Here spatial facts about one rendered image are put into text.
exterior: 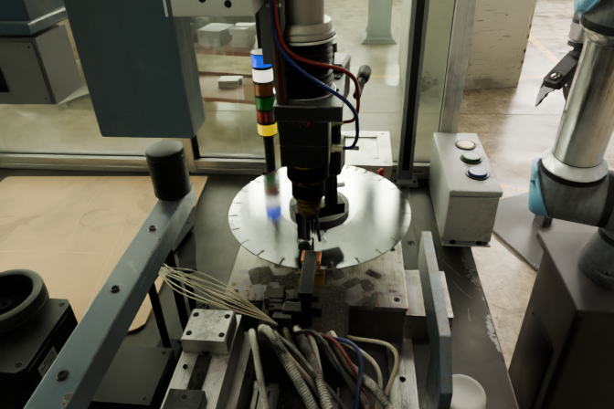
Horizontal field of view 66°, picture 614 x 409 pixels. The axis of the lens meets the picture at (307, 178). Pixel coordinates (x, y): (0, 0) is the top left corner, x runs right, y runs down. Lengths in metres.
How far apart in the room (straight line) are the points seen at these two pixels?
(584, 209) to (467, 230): 0.23
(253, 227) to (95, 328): 0.34
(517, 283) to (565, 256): 1.06
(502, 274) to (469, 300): 1.25
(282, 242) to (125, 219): 0.58
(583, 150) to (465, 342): 0.41
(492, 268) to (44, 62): 1.97
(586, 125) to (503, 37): 3.21
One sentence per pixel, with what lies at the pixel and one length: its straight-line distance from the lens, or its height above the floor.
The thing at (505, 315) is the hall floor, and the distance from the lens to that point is 2.09.
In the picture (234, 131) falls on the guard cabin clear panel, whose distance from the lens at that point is 1.35.
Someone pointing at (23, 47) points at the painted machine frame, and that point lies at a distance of 0.67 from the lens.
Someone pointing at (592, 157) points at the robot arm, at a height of 1.02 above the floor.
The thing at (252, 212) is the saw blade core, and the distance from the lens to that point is 0.88.
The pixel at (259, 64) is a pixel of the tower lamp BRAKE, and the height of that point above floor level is 1.14.
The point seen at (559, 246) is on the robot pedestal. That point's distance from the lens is 1.22.
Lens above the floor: 1.45
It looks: 32 degrees down
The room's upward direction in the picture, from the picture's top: 2 degrees counter-clockwise
